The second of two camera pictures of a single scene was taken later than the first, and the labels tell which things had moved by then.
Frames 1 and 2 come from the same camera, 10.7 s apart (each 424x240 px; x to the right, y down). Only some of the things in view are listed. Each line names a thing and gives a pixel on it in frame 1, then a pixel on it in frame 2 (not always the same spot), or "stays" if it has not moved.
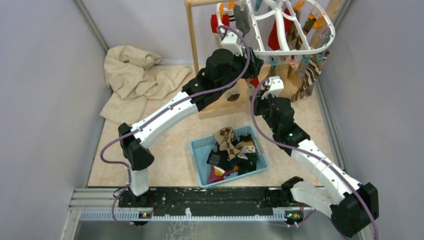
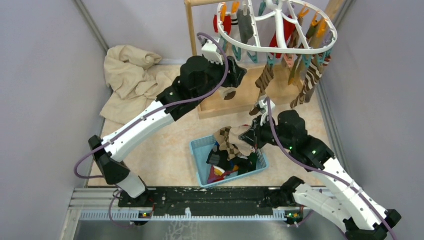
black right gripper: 258,101 to 253,136
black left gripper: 254,66 to 234,78
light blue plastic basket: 201,148 stays
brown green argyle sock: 225,136 stays
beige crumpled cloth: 134,77 stays
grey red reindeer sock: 251,89 to 244,148
